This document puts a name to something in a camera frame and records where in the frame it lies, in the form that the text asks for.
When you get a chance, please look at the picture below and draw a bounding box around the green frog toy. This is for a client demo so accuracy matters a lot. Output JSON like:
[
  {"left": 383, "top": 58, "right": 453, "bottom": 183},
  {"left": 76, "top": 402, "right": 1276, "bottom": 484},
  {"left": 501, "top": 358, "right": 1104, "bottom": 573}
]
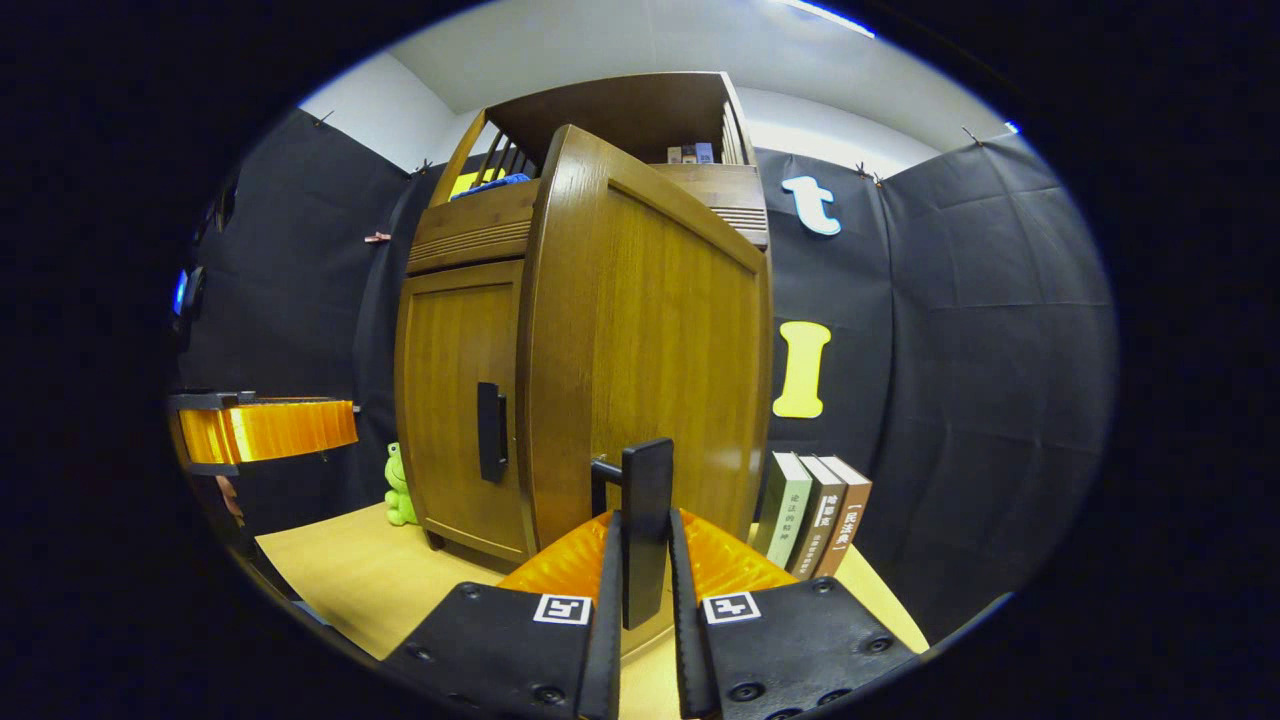
[{"left": 384, "top": 443, "right": 421, "bottom": 527}]

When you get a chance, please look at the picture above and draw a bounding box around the wooden double-door shoe cabinet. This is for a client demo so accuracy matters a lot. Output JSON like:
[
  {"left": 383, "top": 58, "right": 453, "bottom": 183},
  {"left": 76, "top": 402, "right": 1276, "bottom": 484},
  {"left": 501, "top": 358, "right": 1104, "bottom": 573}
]
[{"left": 395, "top": 72, "right": 771, "bottom": 576}]

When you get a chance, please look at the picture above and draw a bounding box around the blue cloth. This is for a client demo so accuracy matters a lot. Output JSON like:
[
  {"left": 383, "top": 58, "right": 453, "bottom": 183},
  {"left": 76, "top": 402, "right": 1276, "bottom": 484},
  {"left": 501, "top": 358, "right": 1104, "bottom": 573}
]
[{"left": 450, "top": 173, "right": 533, "bottom": 201}]

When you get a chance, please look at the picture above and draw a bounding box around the wooden cabinet door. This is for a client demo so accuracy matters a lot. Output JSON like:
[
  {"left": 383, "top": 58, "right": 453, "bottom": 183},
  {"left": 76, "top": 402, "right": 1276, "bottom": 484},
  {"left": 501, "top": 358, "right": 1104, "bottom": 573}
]
[
  {"left": 395, "top": 258, "right": 531, "bottom": 563},
  {"left": 515, "top": 125, "right": 774, "bottom": 631}
]

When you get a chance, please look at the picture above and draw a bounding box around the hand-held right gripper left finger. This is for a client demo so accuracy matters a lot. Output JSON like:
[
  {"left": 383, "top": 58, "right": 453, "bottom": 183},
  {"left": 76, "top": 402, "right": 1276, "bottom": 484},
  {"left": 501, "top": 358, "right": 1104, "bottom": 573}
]
[{"left": 385, "top": 510, "right": 623, "bottom": 720}]

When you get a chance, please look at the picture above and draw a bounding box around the grey book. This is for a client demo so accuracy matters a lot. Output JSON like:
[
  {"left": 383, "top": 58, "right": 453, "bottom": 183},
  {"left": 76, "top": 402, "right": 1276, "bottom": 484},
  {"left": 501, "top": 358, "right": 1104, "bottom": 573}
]
[{"left": 787, "top": 456, "right": 848, "bottom": 579}]

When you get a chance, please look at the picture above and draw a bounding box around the black backdrop cloth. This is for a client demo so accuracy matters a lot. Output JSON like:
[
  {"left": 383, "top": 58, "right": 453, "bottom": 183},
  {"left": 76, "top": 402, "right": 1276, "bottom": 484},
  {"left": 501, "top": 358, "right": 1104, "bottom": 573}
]
[{"left": 175, "top": 108, "right": 1116, "bottom": 641}]

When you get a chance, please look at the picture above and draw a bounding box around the green book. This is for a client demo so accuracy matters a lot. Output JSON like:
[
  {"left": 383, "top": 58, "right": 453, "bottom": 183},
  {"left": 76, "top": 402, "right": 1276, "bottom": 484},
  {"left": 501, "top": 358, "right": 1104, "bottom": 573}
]
[{"left": 750, "top": 452, "right": 814, "bottom": 569}]

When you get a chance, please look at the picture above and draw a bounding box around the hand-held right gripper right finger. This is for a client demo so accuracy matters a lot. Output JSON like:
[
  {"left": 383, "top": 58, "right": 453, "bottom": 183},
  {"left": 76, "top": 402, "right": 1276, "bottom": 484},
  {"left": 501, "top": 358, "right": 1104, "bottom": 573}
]
[{"left": 668, "top": 508, "right": 921, "bottom": 720}]

